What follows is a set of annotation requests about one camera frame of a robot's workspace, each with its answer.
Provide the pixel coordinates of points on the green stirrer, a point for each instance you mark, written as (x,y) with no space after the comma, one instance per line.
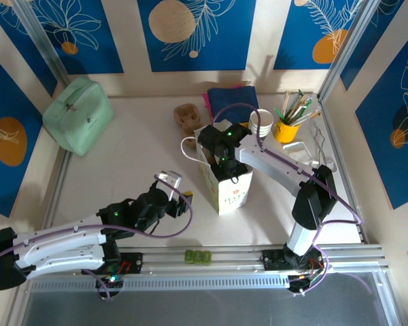
(297,102)
(279,113)

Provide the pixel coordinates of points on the aluminium corner post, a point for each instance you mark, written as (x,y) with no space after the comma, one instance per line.
(343,51)
(41,40)

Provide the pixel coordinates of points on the mint green zip pouch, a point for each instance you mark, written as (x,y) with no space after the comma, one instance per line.
(78,115)

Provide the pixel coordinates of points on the white printed paper bag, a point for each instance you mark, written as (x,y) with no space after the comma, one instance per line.
(231,198)

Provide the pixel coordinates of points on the yellow stirrer pot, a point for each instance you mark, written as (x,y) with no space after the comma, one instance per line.
(287,132)

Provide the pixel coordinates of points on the pink napkin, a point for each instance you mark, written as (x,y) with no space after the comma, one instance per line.
(206,102)

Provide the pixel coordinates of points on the aluminium rail frame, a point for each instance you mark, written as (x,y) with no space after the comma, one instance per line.
(231,268)

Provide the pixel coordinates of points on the blue napkin stack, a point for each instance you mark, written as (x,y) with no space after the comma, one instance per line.
(234,96)

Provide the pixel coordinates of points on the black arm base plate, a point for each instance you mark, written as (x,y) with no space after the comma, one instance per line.
(272,259)
(136,262)

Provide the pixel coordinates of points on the paper cup stack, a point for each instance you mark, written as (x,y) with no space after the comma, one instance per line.
(263,119)

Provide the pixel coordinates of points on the green block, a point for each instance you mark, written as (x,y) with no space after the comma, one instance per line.
(207,257)
(198,256)
(189,256)

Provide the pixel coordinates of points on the wooden stirrer stick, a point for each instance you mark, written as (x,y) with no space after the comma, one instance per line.
(286,102)

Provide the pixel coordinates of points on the paper wrapped stirrer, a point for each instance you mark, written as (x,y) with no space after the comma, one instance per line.
(309,116)

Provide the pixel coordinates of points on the green tipped stirrer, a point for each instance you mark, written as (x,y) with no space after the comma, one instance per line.
(297,102)

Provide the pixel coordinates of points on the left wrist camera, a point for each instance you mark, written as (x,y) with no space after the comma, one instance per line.
(171,180)

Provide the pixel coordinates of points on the metal tongs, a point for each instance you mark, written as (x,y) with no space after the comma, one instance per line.
(321,149)

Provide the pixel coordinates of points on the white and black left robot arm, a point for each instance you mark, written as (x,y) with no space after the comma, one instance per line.
(54,244)

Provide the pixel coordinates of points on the blue floral wall poster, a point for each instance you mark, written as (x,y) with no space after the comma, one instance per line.
(387,136)
(88,51)
(367,44)
(299,34)
(7,102)
(217,44)

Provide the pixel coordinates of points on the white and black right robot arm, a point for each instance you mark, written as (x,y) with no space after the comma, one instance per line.
(275,163)

